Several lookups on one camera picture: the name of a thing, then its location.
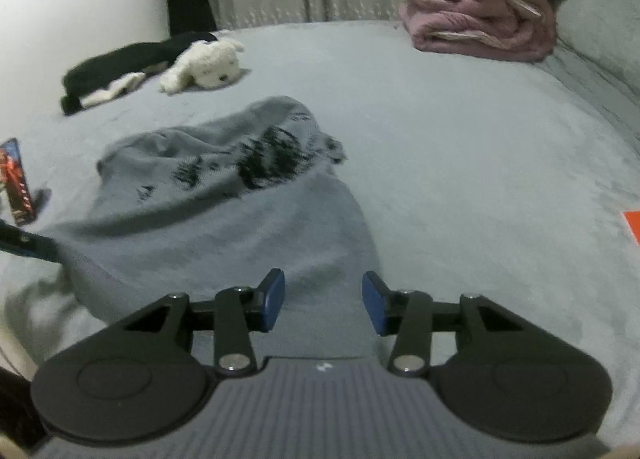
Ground dark red printed book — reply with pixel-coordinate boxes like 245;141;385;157
0;138;37;226

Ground grey quilted bedspread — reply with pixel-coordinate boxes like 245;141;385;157
535;0;640;154

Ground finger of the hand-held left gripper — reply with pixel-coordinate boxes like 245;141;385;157
0;219;68;267

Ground grey knitted sweater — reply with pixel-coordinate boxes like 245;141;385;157
37;95;382;359

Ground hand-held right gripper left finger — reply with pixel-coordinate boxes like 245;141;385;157
122;268;287;376

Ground orange book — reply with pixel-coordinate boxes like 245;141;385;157
621;210;640;244

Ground white plush toy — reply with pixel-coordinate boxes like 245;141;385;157
159;38;246;94

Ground white cloth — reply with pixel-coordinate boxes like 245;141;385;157
80;71;146;107

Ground grey bed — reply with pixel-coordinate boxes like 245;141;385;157
0;19;640;459

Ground folded pink quilt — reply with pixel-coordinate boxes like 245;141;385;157
399;0;558;64

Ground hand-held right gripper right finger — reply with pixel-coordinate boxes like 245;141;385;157
361;270;521;378

